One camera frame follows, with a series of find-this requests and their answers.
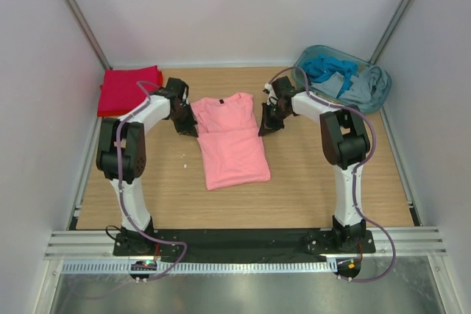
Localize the left rear aluminium post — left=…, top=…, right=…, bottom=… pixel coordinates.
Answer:
left=63, top=0, right=112, bottom=70

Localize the pink t shirt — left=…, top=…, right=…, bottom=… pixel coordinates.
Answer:
left=191, top=93, right=271, bottom=190

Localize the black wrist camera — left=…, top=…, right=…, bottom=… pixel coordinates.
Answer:
left=266, top=76, right=297, bottom=105
left=165, top=77, right=189, bottom=103

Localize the white slotted cable duct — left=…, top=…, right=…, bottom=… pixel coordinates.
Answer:
left=61, top=259, right=337, bottom=276

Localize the teal plastic bin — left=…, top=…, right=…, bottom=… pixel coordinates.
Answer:
left=291, top=45, right=392, bottom=114

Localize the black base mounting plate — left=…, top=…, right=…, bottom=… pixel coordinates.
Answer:
left=113, top=229, right=375, bottom=264

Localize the folded magenta t shirt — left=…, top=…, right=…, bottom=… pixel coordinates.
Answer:
left=96, top=65, right=160, bottom=115

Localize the grey blue t shirt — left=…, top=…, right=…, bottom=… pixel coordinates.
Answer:
left=330, top=66, right=390, bottom=112

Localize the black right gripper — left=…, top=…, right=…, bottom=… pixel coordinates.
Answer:
left=260, top=101, right=291, bottom=137

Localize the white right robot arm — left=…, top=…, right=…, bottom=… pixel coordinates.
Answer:
left=258, top=85, right=370, bottom=252

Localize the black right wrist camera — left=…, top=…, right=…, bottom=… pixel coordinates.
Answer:
left=266, top=76, right=297, bottom=105

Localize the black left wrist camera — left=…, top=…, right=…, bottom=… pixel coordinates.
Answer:
left=165, top=77, right=189, bottom=103

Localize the right rear aluminium post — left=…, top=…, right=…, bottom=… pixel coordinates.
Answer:
left=369, top=0, right=414, bottom=65

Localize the aluminium post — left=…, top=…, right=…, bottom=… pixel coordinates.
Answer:
left=369, top=0, right=414, bottom=65
left=63, top=0, right=112, bottom=70

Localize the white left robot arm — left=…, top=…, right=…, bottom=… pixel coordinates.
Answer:
left=96, top=80, right=198, bottom=256

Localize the folded red t shirt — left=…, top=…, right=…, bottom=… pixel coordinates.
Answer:
left=96, top=65, right=164, bottom=118

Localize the aluminium frame rail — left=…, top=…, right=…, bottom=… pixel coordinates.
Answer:
left=43, top=226, right=447, bottom=260

